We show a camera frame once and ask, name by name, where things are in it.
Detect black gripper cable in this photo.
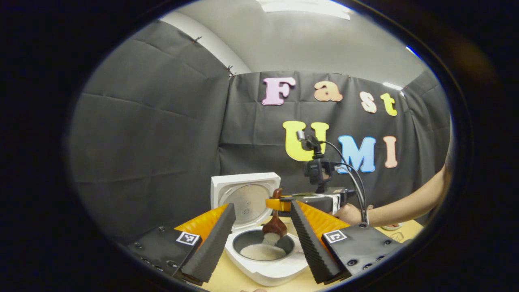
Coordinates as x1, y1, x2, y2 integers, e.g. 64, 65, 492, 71
333, 162, 365, 215
320, 140, 370, 224

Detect brown wooden spoon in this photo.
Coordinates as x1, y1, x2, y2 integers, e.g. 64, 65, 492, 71
262, 188, 288, 246

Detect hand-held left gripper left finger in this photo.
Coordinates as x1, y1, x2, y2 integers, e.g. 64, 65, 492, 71
127, 203, 236, 283

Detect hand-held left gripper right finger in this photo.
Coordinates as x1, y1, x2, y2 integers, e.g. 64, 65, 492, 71
290, 200, 407, 284

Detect white rice cooker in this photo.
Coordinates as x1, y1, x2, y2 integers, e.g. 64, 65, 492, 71
211, 172, 309, 287

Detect black backdrop cloth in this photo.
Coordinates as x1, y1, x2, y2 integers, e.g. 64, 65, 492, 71
69, 19, 451, 244

